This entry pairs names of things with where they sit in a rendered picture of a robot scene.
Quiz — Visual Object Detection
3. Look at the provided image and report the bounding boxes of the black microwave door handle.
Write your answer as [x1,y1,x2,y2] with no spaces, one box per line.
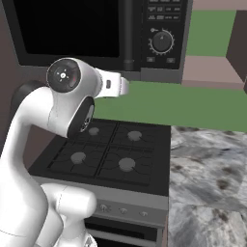
[123,0,135,72]

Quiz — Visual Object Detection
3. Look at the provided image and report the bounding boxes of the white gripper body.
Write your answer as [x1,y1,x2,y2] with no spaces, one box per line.
[119,76,130,97]

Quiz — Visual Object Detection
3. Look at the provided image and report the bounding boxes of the brown tall cupboard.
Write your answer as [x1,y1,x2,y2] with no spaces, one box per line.
[0,6,60,170]

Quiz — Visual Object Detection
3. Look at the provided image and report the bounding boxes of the black microwave oven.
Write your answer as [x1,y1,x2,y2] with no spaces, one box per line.
[0,0,194,86]

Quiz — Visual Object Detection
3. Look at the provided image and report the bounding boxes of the brown wall cupboard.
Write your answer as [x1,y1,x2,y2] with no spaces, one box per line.
[226,9,247,83]

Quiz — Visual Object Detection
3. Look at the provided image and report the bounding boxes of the black gas hob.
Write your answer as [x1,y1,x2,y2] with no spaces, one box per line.
[27,117,172,198]

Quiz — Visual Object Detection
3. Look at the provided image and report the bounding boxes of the black microwave door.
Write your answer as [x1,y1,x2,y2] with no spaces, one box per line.
[1,0,142,72]

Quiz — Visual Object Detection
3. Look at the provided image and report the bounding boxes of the silver oven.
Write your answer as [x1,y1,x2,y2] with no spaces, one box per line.
[81,184,170,247]

